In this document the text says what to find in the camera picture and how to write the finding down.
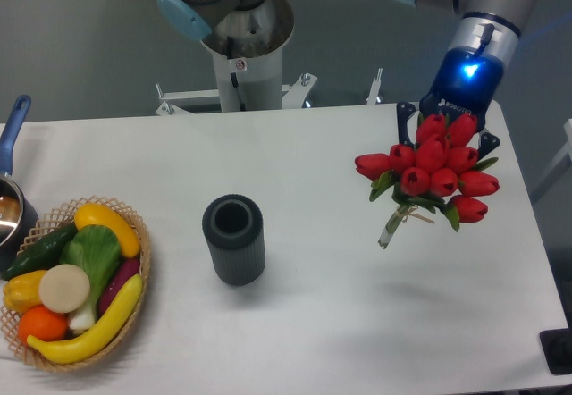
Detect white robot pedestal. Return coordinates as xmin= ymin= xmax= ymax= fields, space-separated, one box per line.
xmin=154 ymin=0 xmax=384 ymax=117

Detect red tulip bouquet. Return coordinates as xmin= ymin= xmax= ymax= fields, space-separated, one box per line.
xmin=354 ymin=114 xmax=500 ymax=248

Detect black device at table edge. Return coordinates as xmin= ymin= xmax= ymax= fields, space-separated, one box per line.
xmin=539 ymin=328 xmax=572 ymax=375

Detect yellow bell pepper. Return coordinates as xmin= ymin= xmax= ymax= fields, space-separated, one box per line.
xmin=3 ymin=270 xmax=47 ymax=314

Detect dark green cucumber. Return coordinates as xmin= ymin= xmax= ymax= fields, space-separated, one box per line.
xmin=1 ymin=223 xmax=78 ymax=281

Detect purple sweet potato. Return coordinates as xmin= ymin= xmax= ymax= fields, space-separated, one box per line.
xmin=97 ymin=257 xmax=140 ymax=316

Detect blue handled saucepan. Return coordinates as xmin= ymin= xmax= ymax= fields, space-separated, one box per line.
xmin=1 ymin=95 xmax=38 ymax=271

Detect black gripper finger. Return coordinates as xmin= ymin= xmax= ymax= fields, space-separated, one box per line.
xmin=396 ymin=101 xmax=418 ymax=147
xmin=478 ymin=130 xmax=501 ymax=160

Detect dark grey ribbed vase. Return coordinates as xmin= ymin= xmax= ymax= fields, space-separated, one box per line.
xmin=202 ymin=194 xmax=265 ymax=286

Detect green bok choy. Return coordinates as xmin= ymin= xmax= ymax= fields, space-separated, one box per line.
xmin=59 ymin=225 xmax=121 ymax=334

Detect yellow banana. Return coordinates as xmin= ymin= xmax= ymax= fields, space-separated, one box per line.
xmin=27 ymin=274 xmax=143 ymax=365

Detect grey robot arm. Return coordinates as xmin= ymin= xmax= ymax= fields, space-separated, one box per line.
xmin=157 ymin=0 xmax=537 ymax=155

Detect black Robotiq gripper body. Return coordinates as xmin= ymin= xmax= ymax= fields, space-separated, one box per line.
xmin=419 ymin=48 xmax=504 ymax=124

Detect yellow squash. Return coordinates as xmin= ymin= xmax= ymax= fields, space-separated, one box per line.
xmin=74 ymin=203 xmax=140 ymax=258

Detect orange fruit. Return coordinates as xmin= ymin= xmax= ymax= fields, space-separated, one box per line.
xmin=18 ymin=306 xmax=68 ymax=346

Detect woven wicker basket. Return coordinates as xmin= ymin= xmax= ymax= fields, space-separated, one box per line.
xmin=1 ymin=196 xmax=151 ymax=373

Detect white metal frame right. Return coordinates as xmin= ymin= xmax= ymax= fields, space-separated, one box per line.
xmin=529 ymin=119 xmax=571 ymax=206

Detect beige round slice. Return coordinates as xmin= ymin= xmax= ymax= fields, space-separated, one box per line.
xmin=38 ymin=264 xmax=90 ymax=314

